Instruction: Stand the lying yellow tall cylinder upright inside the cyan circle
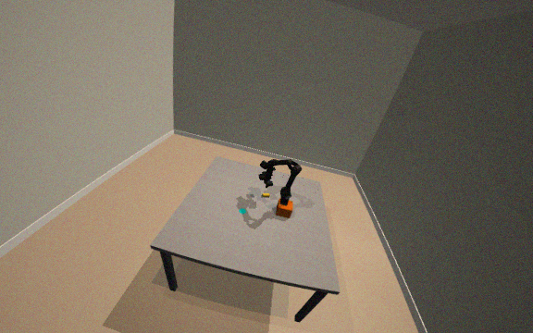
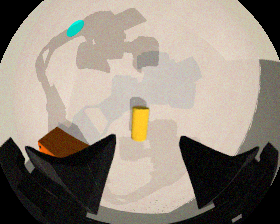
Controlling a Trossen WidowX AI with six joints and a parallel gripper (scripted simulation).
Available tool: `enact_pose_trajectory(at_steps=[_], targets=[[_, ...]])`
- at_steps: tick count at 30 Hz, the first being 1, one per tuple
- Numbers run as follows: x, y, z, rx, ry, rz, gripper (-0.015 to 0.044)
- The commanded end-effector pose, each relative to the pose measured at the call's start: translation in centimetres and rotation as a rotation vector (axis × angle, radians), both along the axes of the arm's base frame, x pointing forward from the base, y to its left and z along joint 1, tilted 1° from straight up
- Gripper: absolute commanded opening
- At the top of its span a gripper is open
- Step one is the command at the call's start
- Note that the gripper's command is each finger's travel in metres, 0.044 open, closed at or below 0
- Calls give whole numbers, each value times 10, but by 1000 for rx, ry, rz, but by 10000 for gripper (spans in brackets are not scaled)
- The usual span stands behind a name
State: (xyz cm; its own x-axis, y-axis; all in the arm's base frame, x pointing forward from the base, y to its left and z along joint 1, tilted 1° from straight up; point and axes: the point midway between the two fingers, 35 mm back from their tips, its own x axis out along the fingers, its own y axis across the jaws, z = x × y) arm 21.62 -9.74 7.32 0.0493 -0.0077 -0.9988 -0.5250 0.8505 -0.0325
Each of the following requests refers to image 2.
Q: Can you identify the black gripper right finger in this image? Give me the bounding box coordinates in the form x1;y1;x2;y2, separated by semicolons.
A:
179;135;260;210

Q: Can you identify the cyan circle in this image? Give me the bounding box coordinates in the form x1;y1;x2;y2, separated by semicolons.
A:
67;20;84;36

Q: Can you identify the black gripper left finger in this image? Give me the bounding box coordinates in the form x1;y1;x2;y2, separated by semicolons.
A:
24;133;117;214

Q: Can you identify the yellow cylinder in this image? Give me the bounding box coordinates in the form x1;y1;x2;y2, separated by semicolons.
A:
132;105;149;141

